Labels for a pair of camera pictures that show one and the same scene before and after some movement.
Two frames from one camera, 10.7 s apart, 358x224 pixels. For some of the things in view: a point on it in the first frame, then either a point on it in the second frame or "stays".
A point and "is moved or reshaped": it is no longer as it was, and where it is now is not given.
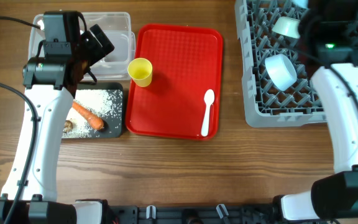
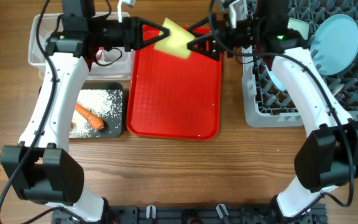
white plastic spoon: x=209 y=99 is moved or reshaped
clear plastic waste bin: x=117 y=65 stays
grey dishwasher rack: x=278 y=90 stays
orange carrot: x=87 y=116 stays
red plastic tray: x=187 y=61 stays
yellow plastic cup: x=140 y=70 -> x=176 y=43
